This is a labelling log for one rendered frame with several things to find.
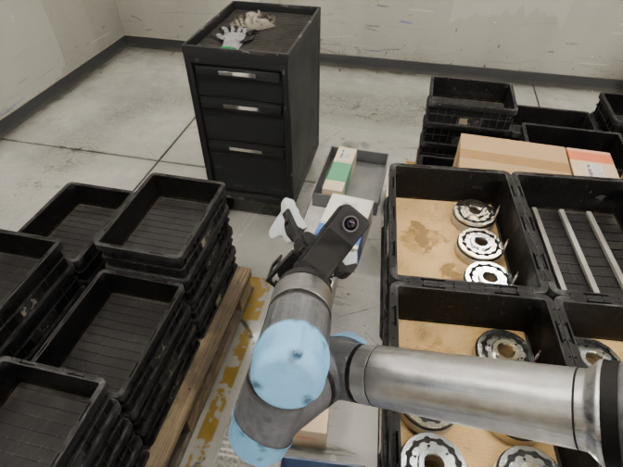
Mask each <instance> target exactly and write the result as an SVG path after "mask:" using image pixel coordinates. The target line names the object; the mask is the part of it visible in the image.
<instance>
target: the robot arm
mask: <svg viewBox="0 0 623 467"><path fill-rule="evenodd" d="M368 227H369V221H368V220H367V219H366V218H365V217H364V216H363V215H362V214H361V213H360V212H359V211H358V210H357V209H356V208H354V207H353V206H352V205H349V204H347V205H341V206H339V207H338V208H337V209H336V210H335V212H334V213H333V214H332V216H331V217H330V218H329V219H328V221H327V222H326V223H325V225H324V226H323V227H322V229H321V230H320V231H319V233H318V234H317V235H315V234H313V233H310V232H304V231H305V230H306V229H307V228H308V226H307V224H306V222H305V220H303V219H302V218H301V216H300V215H299V210H298V208H297V207H296V204H295V201H294V200H293V199H290V198H287V197H285V198H284V199H283V201H282V203H281V212H280V213H279V215H278V217H277V218H276V220H275V222H274V223H273V225H272V227H271V229H270V231H269V235H270V237H271V238H272V239H275V238H278V237H280V236H283V237H284V239H285V241H286V242H287V243H288V244H292V243H294V242H295V243H294V244H293V247H294V249H292V250H291V251H290V252H289V253H288V254H287V255H286V256H285V257H284V259H283V260H282V261H281V259H282V257H283V255H282V254H281V255H280V256H279V257H278V258H277V259H276V260H275V261H274V262H273V263H272V266H271V268H270V270H269V273H268V276H267V279H266V282H267V283H269V284H270V285H271V286H273V287H274V290H273V293H272V297H271V300H270V303H269V307H268V310H267V314H266V317H265V320H264V323H263V326H262V328H261V334H260V337H259V339H258V341H257V343H256V345H255V347H254V349H253V352H252V356H251V362H250V364H249V367H248V373H247V376H246V379H245V382H244V384H243V387H242V390H241V392H240V395H239V398H238V401H237V403H236V405H235V407H234V409H233V412H232V421H231V425H230V428H229V442H230V445H231V447H232V449H233V451H234V453H235V454H236V456H238V457H239V458H240V459H241V460H242V461H244V462H246V463H248V464H251V465H254V466H259V467H265V466H271V465H273V464H276V463H277V462H279V461H280V460H281V459H283V457H284V456H285V454H286V452H287V450H288V449H289V448H290V447H291V446H292V443H293V437H294V436H295V434H296V433H297V432H298V431H299V430H300V429H302V428H303V427H304V426H305V425H307V424H308V423H309V422H311V421H312V420H313V419H315V418H316V417H317V416H318V415H320V414H321V413H322V412H323V411H325V410H326V409H328V408H329V407H330V406H331V405H333V404H334V403H335V402H337V401H338V400H345V401H349V402H355V403H358V404H363V405H367V406H372V407H376V408H380V409H385V410H393V411H397V412H402V413H406V414H411V415H415V416H419V417H424V418H428V419H433V420H437V421H442V422H446V423H454V424H459V425H463V426H467V427H472V428H476V429H481V430H485V431H490V432H494V433H498V434H503V435H511V436H515V437H520V438H525V439H528V440H533V441H538V442H542V443H546V444H551V445H556V446H559V447H564V448H572V449H576V450H581V451H586V452H588V453H590V454H591V455H592V456H593V457H594V458H595V459H596V460H597V461H598V462H599V463H600V464H601V466H602V467H623V361H620V360H598V361H596V362H595V363H594V364H592V366H591V367H589V368H586V369H585V368H577V367H568V366H560V365H552V364H544V363H536V362H527V361H519V360H503V359H494V358H486V357H478V356H469V355H461V354H452V353H444V352H437V351H428V350H420V349H411V348H403V347H387V346H379V345H370V344H368V343H367V342H366V340H365V339H364V338H362V337H360V336H358V335H357V334H355V333H353V332H341V333H338V334H334V335H330V332H331V315H332V303H333V297H332V287H331V283H332V282H333V281H334V280H335V279H336V278H339V279H346V278H347V277H349V276H350V275H351V274H352V273H353V272H354V271H355V269H356V267H357V263H358V260H357V252H356V251H355V250H353V251H352V252H350V251H351V250H352V248H353V247H354V246H355V244H356V243H357V242H358V240H359V239H360V238H361V236H362V235H363V233H364V232H365V231H366V230H367V228H368ZM275 265H276V267H275V268H274V270H273V267H274V266H275ZM276 274H277V275H278V277H279V278H280V279H279V281H278V282H277V281H276V280H275V282H273V277H274V276H275V275H276Z"/></svg>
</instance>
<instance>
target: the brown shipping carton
mask: <svg viewBox="0 0 623 467"><path fill-rule="evenodd" d="M452 166H453V167H459V168H472V169H486V170H505V171H508V172H509V173H510V174H512V173H513V172H514V171H525V172H538V173H552V174H565V175H571V170H570V167H569V163H568V159H567V155H566V148H565V147H562V146H556V145H543V144H536V143H529V142H522V141H516V140H508V139H502V138H495V137H488V136H481V135H474V134H467V133H461V137H460V140H459V144H458V147H457V151H456V155H455V159H454V162H453V165H452Z"/></svg>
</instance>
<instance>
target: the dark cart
mask: <svg viewBox="0 0 623 467"><path fill-rule="evenodd" d="M258 10H259V11H260V12H261V13H262V14H263V13H269V14H272V15H274V16H276V19H275V22H274V23H273V25H274V26H276V27H273V28H269V29H264V30H259V31H257V32H254V33H252V34H251V35H254V36H255V38H254V39H253V40H251V41H249V42H247V43H244V44H242V45H241V46H240V47H239V49H232V48H222V45H223V41H222V40H220V39H219V38H217V36H216V34H217V33H218V32H220V33H221V34H222V36H223V35H224V31H219V30H218V28H219V27H226V28H227V29H228V27H229V26H230V23H231V22H232V21H234V20H235V18H237V19H238V16H239V15H240V14H242V15H243V16H244V17H245V15H246V13H248V12H250V11H253V12H255V13H257V11H258ZM228 31H229V32H231V30H229V29H228ZM320 36H321V7H320V6H297V5H284V4H272V3H259V2H246V1H232V2H231V3H230V4H229V5H227V6H226V7H225V8H224V9H223V10H222V11H220V12H219V13H218V14H217V15H216V16H215V17H213V18H212V19H211V20H210V21H209V22H208V23H206V24H205V25H204V26H203V27H202V28H201V29H199V30H198V31H197V32H196V33H195V34H194V35H192V36H191V37H190V38H189V39H188V40H187V41H185V42H184V43H183V44H182V50H183V55H184V63H185V68H186V73H187V78H188V82H189V87H190V92H191V96H192V102H193V107H194V111H195V116H196V121H197V129H198V135H199V140H200V144H201V149H202V154H203V158H204V163H205V168H206V173H207V178H208V180H211V181H217V182H223V183H225V189H226V190H225V192H224V194H223V195H224V196H226V198H225V200H224V202H225V204H226V205H228V207H229V210H230V209H231V208H232V206H233V204H234V198H236V199H242V200H248V201H255V202H261V203H267V204H274V205H280V206H281V203H282V201H283V199H284V198H285V197H287V198H290V199H293V200H294V201H295V204H296V202H297V199H298V197H299V193H300V190H301V188H302V185H303V184H304V181H305V179H306V176H307V174H308V171H309V169H310V166H311V164H312V161H313V158H314V156H315V153H316V151H317V148H318V145H319V107H320Z"/></svg>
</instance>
